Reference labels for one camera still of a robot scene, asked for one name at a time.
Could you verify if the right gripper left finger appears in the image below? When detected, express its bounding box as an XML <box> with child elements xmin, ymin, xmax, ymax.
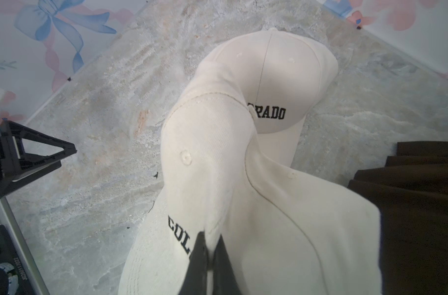
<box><xmin>178</xmin><ymin>232</ymin><xmax>209</xmax><ymax>295</ymax></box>

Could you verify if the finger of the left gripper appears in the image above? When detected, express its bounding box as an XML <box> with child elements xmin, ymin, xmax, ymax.
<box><xmin>0</xmin><ymin>120</ymin><xmax>77</xmax><ymax>199</ymax></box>

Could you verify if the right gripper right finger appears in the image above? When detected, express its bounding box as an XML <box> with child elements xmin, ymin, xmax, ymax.
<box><xmin>212</xmin><ymin>236</ymin><xmax>242</xmax><ymax>295</ymax></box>

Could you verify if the cream colorado cap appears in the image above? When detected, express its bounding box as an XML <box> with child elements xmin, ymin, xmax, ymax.
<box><xmin>204</xmin><ymin>29</ymin><xmax>338</xmax><ymax>167</ymax></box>
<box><xmin>119</xmin><ymin>93</ymin><xmax>382</xmax><ymax>295</ymax></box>

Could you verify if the brown Colorado cap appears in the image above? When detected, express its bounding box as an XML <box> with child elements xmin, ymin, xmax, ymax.
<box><xmin>348</xmin><ymin>141</ymin><xmax>448</xmax><ymax>295</ymax></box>

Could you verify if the cream Colorado cap back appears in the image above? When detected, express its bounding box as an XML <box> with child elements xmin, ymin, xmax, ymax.
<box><xmin>204</xmin><ymin>29</ymin><xmax>338</xmax><ymax>167</ymax></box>

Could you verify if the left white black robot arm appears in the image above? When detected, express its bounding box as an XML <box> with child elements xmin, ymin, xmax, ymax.
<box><xmin>0</xmin><ymin>120</ymin><xmax>77</xmax><ymax>295</ymax></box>

